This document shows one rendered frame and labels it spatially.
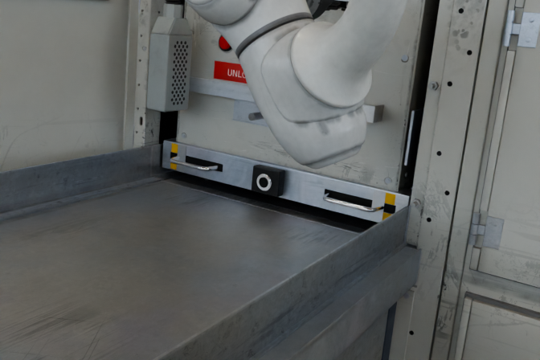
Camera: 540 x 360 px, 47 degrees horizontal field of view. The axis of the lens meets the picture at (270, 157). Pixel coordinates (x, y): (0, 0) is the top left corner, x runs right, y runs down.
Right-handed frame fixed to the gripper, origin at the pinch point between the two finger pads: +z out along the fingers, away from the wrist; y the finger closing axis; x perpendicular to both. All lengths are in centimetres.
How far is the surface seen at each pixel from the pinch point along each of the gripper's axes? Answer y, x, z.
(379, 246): 13.9, -35.4, -11.9
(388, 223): 13.9, -32.5, -9.3
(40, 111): -55, -25, -17
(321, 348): 17, -40, -37
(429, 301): 20, -47, 0
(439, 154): 17.6, -22.2, -0.2
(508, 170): 28.4, -22.3, -2.2
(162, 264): -9, -38, -34
